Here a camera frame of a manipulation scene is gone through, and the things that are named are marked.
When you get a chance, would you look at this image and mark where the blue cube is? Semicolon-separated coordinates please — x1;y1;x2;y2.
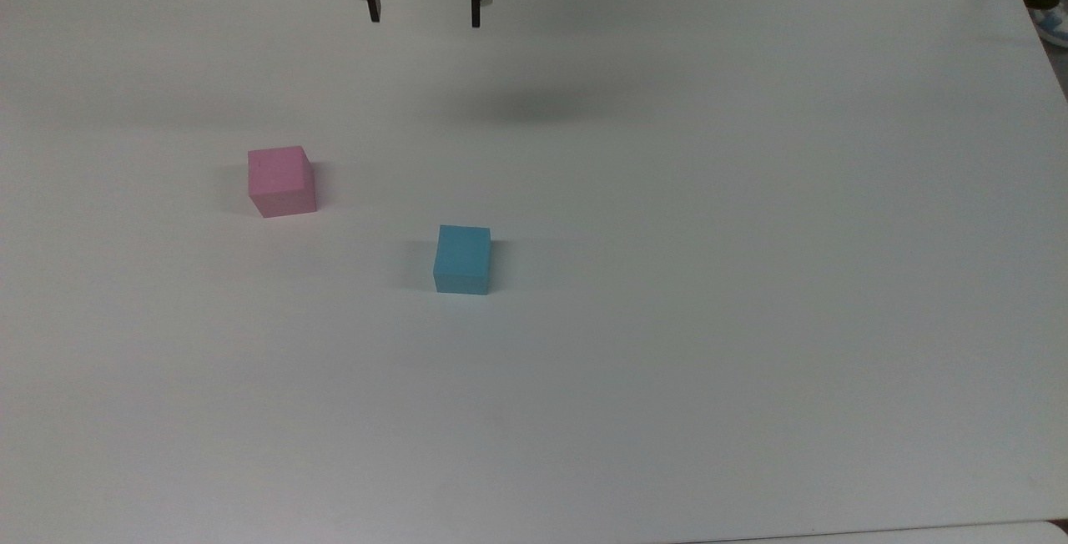
432;224;492;296

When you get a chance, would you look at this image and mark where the white and blue shoe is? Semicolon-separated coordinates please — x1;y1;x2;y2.
1031;7;1068;48

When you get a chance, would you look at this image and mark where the pink cube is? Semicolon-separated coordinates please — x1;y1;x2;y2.
247;145;319;219

